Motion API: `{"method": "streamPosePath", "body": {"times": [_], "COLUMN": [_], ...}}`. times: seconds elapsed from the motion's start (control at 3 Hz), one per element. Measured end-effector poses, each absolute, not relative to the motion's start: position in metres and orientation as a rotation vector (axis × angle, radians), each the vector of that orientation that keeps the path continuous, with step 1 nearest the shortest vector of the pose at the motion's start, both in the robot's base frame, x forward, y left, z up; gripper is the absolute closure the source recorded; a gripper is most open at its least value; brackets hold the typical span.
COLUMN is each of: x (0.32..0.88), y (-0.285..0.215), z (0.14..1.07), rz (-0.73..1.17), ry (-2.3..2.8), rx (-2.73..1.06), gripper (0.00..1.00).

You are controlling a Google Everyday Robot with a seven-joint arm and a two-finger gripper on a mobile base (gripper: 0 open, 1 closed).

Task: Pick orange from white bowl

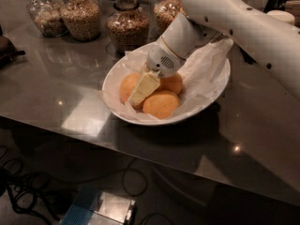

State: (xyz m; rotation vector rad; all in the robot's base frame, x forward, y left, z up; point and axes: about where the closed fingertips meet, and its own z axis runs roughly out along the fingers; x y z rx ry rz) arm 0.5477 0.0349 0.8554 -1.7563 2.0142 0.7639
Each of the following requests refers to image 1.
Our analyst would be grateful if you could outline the white paper liner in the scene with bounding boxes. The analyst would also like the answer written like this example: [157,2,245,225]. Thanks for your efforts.
[98,37,234,123]

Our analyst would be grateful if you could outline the grain filled glass jar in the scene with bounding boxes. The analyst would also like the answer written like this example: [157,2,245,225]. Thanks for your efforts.
[60,0,101,42]

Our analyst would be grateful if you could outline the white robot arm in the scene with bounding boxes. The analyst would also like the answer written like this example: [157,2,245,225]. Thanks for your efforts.
[128,0,300,106]

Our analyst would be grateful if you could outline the stack of paper plates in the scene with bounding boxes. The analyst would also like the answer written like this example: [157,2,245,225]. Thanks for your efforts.
[267,10,295,25]

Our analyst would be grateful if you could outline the white oval bowl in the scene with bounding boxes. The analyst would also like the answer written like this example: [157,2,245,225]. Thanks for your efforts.
[101,40,232,127]

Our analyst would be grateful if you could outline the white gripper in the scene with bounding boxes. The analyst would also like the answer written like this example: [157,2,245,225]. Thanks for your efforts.
[128,37,186,106]

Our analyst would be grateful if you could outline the right grain glass jar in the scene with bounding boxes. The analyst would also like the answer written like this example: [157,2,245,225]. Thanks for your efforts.
[153,0,185,36]

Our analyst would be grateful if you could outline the dark grain glass jar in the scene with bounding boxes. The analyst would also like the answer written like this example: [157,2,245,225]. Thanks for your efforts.
[106,0,150,53]

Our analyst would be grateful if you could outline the orange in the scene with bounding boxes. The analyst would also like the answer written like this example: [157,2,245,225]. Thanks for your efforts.
[142,90,180,119]
[157,73,183,95]
[119,73,140,103]

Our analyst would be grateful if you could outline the black tray under plates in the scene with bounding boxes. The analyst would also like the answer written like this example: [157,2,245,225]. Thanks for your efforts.
[239,47,257,65]

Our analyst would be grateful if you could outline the black floor cables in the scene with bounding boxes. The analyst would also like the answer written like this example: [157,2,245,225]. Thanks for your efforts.
[0,145,176,225]

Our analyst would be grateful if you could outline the far left glass jar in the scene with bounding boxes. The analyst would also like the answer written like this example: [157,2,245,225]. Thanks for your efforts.
[27,0,68,38]

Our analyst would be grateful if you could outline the blue and metal box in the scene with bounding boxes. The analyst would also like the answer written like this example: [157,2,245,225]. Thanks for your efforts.
[60,187,135,225]

